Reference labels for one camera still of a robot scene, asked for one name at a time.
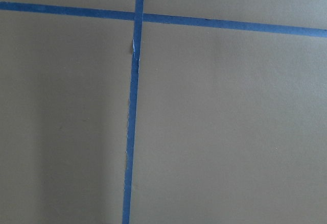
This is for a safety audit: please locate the brown paper table cover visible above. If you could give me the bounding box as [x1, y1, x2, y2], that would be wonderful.
[1, 0, 326, 223]

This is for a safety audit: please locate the blue tape line right lengthwise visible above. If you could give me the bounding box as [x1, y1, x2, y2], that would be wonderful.
[122, 0, 144, 224]

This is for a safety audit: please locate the blue tape line crosswise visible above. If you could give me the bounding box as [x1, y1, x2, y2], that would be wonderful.
[1, 2, 326, 38]

